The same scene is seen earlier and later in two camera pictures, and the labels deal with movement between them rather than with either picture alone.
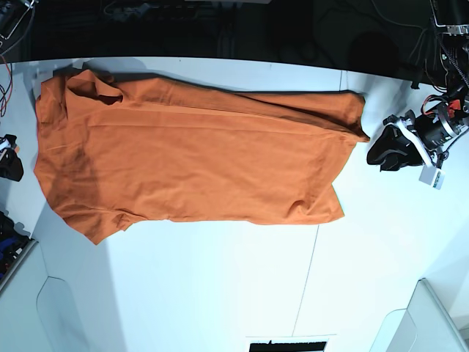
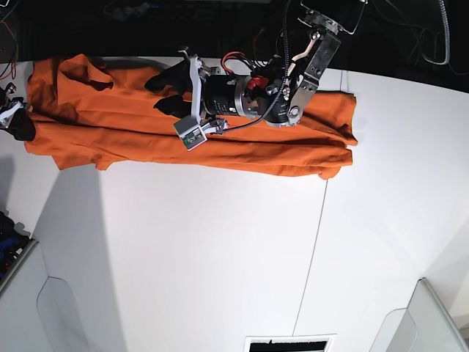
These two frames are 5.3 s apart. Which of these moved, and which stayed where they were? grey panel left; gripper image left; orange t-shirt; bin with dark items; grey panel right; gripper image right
Moved: gripper image left; gripper image right; orange t-shirt
Stayed: bin with dark items; grey panel left; grey panel right
